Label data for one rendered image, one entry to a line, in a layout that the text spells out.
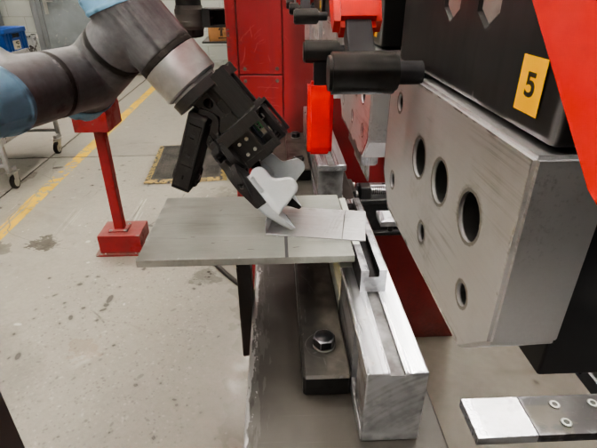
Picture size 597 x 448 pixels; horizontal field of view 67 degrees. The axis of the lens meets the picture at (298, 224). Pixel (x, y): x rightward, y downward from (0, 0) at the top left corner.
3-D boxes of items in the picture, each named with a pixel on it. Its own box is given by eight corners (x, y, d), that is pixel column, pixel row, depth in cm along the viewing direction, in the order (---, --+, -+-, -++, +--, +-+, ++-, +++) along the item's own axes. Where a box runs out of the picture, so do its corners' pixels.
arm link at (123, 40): (99, 4, 57) (137, -48, 52) (163, 74, 60) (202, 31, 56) (58, 12, 50) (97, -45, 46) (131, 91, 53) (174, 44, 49)
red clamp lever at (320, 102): (302, 150, 42) (302, 38, 38) (345, 149, 42) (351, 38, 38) (303, 156, 41) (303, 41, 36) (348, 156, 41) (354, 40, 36)
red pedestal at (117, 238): (107, 238, 259) (74, 91, 220) (151, 237, 260) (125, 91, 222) (95, 257, 242) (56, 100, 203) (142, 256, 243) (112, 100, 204)
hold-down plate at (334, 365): (293, 256, 78) (293, 241, 76) (324, 256, 78) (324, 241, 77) (303, 396, 51) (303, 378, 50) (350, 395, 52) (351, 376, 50)
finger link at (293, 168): (325, 190, 63) (281, 147, 58) (293, 212, 65) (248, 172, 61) (323, 178, 65) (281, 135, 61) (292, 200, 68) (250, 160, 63)
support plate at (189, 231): (168, 204, 70) (167, 197, 69) (337, 200, 71) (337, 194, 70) (136, 268, 54) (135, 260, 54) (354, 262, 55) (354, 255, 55)
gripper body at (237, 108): (284, 148, 54) (214, 66, 50) (234, 188, 57) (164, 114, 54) (293, 130, 60) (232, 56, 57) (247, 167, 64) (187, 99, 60)
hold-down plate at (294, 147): (285, 142, 134) (285, 132, 133) (303, 141, 135) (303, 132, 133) (288, 180, 108) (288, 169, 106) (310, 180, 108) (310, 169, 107)
